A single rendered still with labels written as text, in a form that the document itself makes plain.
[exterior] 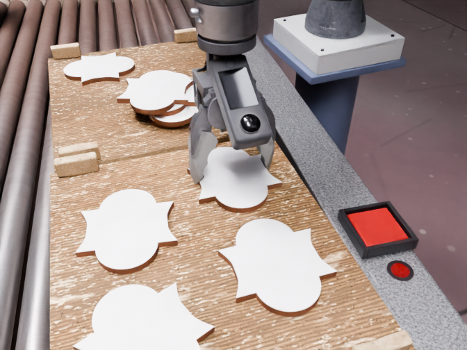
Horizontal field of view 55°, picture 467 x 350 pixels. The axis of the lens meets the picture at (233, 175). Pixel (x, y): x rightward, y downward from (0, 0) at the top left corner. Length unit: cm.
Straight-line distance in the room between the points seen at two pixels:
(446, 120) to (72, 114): 227
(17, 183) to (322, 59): 70
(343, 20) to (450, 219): 121
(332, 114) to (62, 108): 70
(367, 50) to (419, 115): 166
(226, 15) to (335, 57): 61
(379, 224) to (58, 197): 44
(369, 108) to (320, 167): 205
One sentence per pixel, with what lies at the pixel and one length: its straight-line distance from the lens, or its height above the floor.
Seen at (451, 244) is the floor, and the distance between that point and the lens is 202.
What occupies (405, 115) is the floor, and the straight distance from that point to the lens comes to 276.
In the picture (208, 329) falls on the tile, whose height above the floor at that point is 95.
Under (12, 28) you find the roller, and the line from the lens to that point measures 134.
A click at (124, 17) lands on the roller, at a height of 92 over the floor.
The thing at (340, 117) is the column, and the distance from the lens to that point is 127.
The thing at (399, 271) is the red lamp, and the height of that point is 92.
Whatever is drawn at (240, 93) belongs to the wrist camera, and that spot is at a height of 110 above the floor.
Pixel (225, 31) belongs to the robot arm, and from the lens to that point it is 53.
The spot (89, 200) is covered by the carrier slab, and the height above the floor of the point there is 94.
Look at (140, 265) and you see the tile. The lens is 54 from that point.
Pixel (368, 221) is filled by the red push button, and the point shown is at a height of 93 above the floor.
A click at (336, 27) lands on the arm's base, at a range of 116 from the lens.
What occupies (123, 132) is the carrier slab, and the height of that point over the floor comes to 94.
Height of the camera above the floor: 136
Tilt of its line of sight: 39 degrees down
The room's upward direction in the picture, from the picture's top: straight up
